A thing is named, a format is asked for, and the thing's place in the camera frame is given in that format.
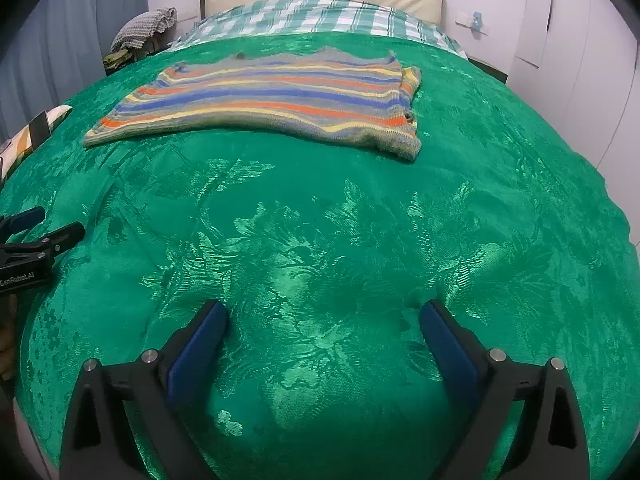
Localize green floral blanket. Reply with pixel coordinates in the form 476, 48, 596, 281
0, 30, 640, 480

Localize wall socket with blue plug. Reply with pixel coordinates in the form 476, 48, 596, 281
455, 10, 488, 36

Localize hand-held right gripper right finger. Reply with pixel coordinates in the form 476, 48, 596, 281
419, 299, 591, 480

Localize white wardrobe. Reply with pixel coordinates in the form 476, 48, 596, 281
510, 0, 640, 246

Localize green plaid bedsheet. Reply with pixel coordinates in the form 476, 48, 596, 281
167, 0, 468, 58

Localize grey checkered cloth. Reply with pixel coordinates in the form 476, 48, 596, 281
110, 7, 178, 53

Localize striped knit sweater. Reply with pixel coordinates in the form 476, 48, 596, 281
82, 46, 423, 162

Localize blue-grey curtain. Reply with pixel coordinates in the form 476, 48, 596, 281
0, 0, 151, 146

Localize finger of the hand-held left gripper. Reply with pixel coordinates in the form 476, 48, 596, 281
0, 206, 46, 236
0, 221, 85, 266

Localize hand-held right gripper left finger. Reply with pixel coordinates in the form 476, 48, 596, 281
59, 299, 231, 480

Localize patterned white pillow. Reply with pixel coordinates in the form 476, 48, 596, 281
0, 104, 73, 181

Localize dark wooden nightstand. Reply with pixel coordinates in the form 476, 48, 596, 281
467, 55, 508, 83

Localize black smartphone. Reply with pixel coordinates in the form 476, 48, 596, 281
29, 112, 53, 143

